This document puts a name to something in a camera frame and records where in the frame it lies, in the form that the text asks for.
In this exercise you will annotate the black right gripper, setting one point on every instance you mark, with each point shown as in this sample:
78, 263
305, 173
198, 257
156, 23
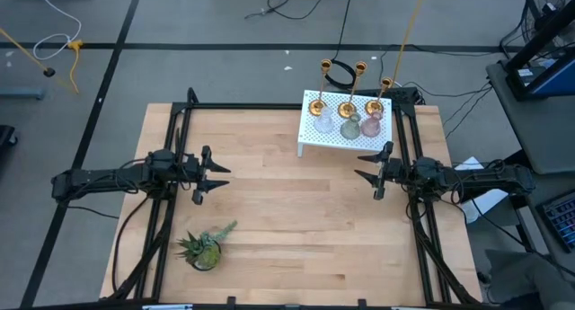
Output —
395, 170

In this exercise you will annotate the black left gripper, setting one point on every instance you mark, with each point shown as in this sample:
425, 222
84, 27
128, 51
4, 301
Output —
193, 173

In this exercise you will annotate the pink ribbed glass candle holder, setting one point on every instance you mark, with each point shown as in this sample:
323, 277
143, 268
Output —
371, 128

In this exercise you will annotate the green ribbed glass candle holder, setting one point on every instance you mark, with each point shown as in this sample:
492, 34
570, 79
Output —
350, 130

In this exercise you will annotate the tall brass candlestick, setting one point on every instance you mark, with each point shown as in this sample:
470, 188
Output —
346, 108
374, 107
317, 107

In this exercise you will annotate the clear ribbed glass candle holder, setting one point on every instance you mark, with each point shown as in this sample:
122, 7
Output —
323, 125

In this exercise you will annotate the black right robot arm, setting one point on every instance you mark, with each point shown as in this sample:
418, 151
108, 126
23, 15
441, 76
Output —
485, 177

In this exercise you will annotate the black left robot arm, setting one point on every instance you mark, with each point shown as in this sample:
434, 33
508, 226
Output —
99, 179

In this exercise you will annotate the white perforated metal shelf riser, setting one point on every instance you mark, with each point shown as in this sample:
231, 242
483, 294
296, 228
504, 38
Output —
314, 141

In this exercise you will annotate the potted green succulent plant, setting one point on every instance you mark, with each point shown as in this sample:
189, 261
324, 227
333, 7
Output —
204, 254

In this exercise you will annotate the white paper sheet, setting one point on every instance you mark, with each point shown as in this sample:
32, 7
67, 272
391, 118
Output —
483, 204

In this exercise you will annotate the grey side table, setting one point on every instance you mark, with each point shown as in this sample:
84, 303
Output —
539, 130

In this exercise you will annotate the person's leg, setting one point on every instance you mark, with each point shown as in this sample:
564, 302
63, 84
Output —
530, 274

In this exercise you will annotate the black keyboard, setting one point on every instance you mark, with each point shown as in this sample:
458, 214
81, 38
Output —
563, 218

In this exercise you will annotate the black equipment stand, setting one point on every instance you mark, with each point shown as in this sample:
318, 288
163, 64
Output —
539, 36

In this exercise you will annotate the grey floor base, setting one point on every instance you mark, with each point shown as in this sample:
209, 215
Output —
20, 93

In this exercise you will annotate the black aluminium table frame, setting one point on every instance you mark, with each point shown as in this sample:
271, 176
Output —
242, 106

